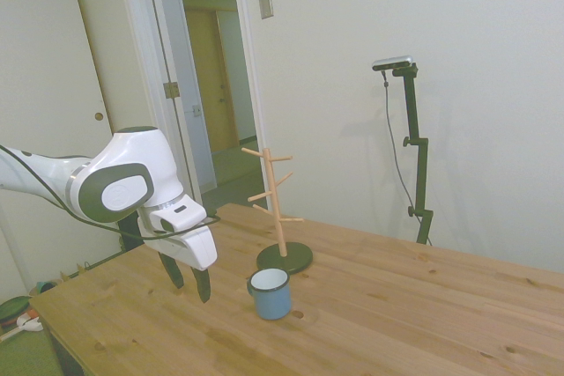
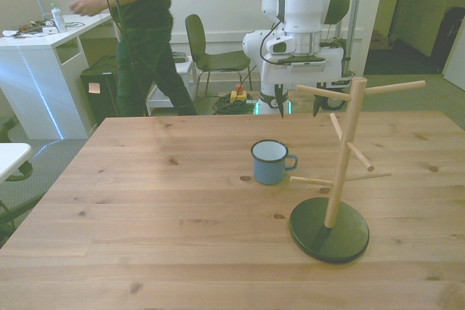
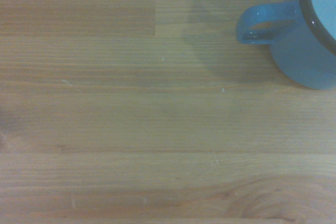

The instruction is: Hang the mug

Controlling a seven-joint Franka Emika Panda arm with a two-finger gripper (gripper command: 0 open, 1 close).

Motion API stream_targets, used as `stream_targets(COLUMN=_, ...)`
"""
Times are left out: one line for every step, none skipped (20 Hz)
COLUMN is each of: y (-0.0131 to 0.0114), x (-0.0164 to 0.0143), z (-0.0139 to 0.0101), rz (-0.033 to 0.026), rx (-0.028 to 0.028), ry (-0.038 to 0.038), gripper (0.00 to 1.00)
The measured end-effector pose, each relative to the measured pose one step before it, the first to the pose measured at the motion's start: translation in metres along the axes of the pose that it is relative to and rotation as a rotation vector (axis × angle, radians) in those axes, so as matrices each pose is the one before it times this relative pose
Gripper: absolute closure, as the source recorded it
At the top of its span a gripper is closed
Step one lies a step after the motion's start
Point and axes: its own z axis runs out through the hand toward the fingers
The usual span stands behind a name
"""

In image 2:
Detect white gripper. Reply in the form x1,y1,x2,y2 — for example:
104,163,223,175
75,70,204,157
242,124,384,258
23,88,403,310
261,46,347,120

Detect blue enamel mug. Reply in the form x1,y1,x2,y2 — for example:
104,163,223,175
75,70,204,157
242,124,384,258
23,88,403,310
250,139,299,186

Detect wooden mug tree black base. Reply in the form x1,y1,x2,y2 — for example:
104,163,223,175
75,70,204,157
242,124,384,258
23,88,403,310
289,77,426,264

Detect yellow emergency stop button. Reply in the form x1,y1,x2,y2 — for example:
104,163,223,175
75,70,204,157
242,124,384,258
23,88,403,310
230,83,248,105

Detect small white side table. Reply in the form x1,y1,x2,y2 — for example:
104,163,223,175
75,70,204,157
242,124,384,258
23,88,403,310
145,58,199,117

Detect dark chair metal legs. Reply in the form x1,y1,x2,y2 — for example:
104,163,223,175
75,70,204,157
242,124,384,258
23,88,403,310
185,14,252,97

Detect person in dark clothes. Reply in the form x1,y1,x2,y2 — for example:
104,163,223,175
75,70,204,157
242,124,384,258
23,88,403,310
60,0,199,118

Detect plastic bottle green cap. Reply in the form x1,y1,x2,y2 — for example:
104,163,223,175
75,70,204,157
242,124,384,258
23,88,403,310
50,2,68,33

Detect white desk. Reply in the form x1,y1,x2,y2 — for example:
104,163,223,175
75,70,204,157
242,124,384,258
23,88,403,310
0,13,114,140

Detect dark chair base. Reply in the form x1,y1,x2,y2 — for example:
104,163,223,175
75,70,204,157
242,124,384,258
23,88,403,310
0,117,48,248

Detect desk tool clutter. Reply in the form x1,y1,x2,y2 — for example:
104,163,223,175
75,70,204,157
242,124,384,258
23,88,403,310
2,21,43,38

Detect white rounded tabletop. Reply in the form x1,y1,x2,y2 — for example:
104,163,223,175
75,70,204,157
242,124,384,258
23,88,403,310
0,142,33,184

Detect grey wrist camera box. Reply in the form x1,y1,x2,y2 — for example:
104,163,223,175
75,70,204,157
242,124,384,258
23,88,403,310
267,54,326,72

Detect coiled floor cables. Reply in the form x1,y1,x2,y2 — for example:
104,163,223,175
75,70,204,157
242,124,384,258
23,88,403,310
211,92,257,115

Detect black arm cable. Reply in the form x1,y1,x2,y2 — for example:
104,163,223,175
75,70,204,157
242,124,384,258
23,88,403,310
254,0,288,66

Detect black camera tripod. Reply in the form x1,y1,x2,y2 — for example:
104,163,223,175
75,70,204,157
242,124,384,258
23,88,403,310
89,0,137,71

